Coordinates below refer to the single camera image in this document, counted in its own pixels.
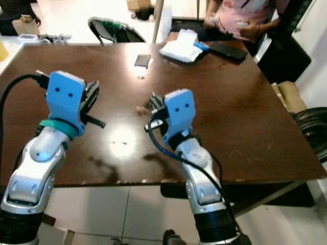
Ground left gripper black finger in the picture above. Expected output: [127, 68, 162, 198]
[84, 81, 100, 109]

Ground person's right hand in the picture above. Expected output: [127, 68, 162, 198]
[209, 14, 222, 28]

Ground person's left hand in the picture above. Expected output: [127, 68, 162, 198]
[237, 21, 261, 41]

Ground small black phone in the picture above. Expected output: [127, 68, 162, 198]
[134, 54, 152, 69]

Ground white wet wipes pack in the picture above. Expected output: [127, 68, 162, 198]
[159, 29, 205, 63]

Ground black and grey gear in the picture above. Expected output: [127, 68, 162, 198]
[37, 33, 72, 44]

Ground beige upright pole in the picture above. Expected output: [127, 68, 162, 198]
[152, 0, 165, 42]

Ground large black phone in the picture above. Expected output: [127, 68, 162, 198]
[208, 41, 248, 64]

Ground dark brown wooden table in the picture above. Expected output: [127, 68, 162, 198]
[0, 42, 327, 207]

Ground small black bag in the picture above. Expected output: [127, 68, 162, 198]
[133, 6, 154, 21]

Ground open cardboard box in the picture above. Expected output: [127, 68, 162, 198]
[19, 14, 45, 35]

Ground closed cardboard box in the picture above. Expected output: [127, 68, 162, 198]
[127, 0, 153, 11]

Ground yellow container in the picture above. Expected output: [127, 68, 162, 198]
[0, 41, 9, 62]

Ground large black bag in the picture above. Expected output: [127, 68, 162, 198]
[0, 0, 39, 36]

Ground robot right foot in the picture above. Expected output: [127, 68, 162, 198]
[162, 230, 184, 245]

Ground person in pink shirt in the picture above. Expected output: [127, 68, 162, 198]
[166, 0, 292, 52]

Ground flat folded cardboard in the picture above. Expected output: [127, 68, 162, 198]
[270, 81, 307, 114]

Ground black round fan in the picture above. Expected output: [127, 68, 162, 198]
[291, 107, 327, 164]

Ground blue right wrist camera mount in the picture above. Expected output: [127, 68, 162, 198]
[162, 89, 196, 143]

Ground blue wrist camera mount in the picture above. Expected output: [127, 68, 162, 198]
[45, 71, 86, 136]
[162, 89, 196, 143]

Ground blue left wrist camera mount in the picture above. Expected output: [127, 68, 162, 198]
[45, 71, 86, 136]

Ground black folding chair green straps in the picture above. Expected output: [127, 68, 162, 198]
[88, 16, 146, 43]

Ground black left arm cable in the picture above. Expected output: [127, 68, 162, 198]
[0, 70, 51, 154]

